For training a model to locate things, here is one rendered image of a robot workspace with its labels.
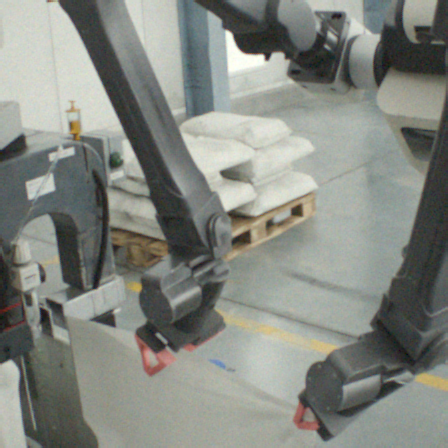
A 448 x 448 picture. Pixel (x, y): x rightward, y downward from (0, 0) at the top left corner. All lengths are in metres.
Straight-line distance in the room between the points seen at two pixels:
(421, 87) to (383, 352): 0.49
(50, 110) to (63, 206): 4.97
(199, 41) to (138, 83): 6.29
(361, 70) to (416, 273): 0.55
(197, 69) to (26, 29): 1.86
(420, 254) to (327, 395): 0.19
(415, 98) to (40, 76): 5.20
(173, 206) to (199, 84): 6.32
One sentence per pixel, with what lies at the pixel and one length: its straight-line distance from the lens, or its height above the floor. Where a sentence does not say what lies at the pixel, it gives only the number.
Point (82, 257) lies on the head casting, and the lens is 1.38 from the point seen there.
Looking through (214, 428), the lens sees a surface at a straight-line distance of 1.10.
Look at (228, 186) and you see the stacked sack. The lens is 4.32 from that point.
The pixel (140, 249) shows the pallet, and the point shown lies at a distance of 4.29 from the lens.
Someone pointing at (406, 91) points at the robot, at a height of 1.41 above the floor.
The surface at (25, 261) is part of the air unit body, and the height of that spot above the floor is 1.19.
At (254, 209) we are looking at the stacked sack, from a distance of 4.47.
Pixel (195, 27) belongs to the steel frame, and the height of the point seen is 1.00.
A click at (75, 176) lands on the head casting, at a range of 1.34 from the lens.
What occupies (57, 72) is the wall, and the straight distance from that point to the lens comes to 6.32.
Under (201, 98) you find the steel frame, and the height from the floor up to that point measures 0.34.
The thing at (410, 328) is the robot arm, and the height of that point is 1.25.
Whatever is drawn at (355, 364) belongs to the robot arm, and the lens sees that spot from 0.80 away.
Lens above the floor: 1.62
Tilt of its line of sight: 19 degrees down
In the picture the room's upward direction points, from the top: 4 degrees counter-clockwise
